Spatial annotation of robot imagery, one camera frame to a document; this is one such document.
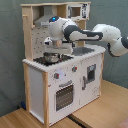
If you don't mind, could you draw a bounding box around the toy oven door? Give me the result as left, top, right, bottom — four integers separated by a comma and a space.
56, 84, 74, 111

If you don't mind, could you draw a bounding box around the small metal pot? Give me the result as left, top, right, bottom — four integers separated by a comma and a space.
44, 52, 60, 63

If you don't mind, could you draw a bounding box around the red right oven knob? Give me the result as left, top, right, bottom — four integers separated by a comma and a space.
71, 66, 78, 73

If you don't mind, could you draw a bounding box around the red left oven knob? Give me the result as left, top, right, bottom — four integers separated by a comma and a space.
54, 73, 59, 79

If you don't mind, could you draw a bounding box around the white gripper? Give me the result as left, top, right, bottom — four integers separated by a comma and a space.
44, 37, 73, 54

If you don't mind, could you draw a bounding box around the toy microwave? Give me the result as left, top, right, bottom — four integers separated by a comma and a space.
67, 3, 90, 21

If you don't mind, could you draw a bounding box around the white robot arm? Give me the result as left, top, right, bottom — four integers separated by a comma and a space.
49, 16, 128, 57

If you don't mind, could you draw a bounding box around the red oven knob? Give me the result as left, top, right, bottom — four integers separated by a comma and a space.
71, 66, 78, 73
54, 73, 59, 79

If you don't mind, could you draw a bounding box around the black toy stovetop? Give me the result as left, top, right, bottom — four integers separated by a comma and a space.
34, 54, 72, 66

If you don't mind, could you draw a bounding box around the white cabinet door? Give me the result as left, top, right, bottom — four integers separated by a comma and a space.
80, 55, 102, 106

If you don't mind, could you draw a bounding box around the grey toy sink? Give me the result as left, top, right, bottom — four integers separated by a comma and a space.
72, 47, 94, 56

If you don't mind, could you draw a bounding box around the grey range hood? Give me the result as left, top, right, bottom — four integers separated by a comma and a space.
33, 5, 65, 28

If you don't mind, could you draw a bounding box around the wooden toy kitchen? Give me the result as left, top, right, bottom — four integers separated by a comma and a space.
22, 2, 105, 127

